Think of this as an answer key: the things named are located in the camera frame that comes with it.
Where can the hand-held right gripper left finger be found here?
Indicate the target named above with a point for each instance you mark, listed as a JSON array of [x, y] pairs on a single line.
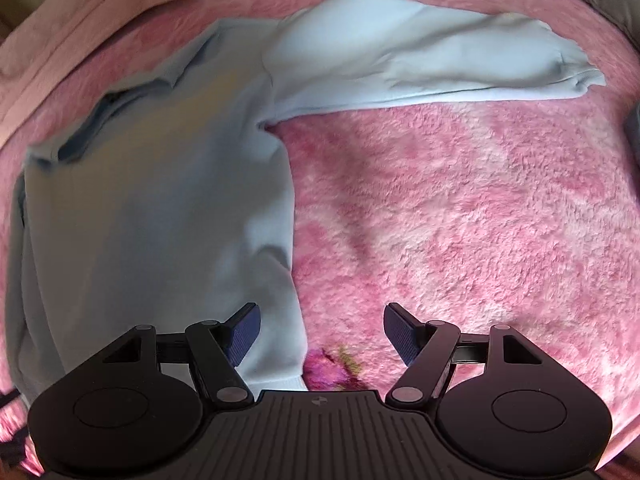
[[245, 334]]

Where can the pale pink bed sheet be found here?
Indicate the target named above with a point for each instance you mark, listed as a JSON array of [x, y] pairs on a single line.
[[75, 20]]

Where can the pink fluffy floral blanket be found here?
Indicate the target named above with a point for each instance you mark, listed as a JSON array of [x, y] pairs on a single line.
[[450, 210]]

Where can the light blue sweatshirt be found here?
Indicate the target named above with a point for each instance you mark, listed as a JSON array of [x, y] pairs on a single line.
[[150, 185]]

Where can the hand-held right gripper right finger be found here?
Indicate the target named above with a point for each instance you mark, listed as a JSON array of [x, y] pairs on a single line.
[[400, 334]]

